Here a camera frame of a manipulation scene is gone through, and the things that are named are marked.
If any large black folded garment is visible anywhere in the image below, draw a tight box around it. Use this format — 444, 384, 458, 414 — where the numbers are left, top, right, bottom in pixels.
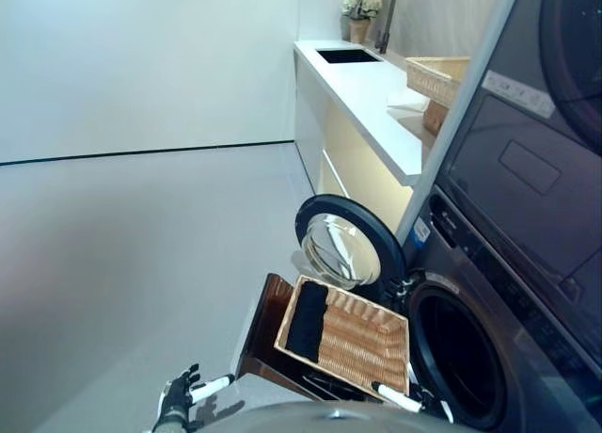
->
285, 281, 331, 366

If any rectangular wicker laundry basket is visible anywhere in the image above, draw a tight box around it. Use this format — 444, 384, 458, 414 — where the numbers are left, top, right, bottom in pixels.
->
273, 275, 411, 402

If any brown glossy stool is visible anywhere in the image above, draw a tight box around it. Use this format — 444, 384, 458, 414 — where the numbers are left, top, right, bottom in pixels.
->
234, 272, 383, 404

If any grey robot torso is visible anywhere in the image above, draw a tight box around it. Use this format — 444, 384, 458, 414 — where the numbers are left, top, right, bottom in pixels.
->
187, 399, 471, 433

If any black sink basin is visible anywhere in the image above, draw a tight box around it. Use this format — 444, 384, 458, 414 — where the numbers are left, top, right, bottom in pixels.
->
314, 48, 385, 66

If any white folded towel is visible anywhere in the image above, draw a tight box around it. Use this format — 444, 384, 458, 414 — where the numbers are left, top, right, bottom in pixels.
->
386, 91, 431, 114

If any round glass washing machine door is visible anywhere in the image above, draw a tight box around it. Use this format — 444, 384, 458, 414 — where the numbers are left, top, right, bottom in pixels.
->
294, 193, 402, 289

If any dark grey dryer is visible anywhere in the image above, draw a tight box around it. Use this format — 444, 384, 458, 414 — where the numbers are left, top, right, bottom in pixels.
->
435, 0, 602, 322

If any white counter cabinet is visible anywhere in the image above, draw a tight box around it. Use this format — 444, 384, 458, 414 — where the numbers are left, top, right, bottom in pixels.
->
293, 40, 424, 214

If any potted white flower plant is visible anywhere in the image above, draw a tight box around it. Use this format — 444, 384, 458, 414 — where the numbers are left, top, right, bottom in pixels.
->
341, 0, 384, 44

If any large wicker tray basket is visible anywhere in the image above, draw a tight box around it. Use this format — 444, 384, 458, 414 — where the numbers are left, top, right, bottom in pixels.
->
404, 56, 471, 107

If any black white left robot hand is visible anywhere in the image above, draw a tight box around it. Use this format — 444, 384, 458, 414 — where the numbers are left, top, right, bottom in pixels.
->
157, 363, 236, 419

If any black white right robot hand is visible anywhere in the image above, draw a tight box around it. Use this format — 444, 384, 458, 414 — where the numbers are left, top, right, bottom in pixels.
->
371, 380, 455, 425

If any blue square sticker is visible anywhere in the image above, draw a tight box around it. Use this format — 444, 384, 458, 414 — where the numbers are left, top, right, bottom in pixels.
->
411, 218, 432, 244

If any dark metal faucet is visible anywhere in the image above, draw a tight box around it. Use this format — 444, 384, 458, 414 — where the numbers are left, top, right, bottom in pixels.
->
359, 0, 399, 56

